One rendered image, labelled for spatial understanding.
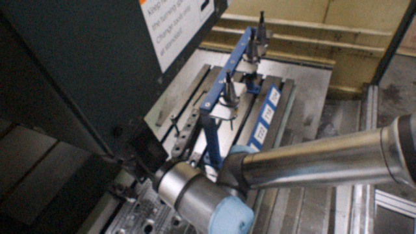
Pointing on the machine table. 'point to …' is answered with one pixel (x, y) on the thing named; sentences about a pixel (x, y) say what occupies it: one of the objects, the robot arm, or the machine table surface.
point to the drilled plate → (149, 196)
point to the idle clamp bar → (195, 121)
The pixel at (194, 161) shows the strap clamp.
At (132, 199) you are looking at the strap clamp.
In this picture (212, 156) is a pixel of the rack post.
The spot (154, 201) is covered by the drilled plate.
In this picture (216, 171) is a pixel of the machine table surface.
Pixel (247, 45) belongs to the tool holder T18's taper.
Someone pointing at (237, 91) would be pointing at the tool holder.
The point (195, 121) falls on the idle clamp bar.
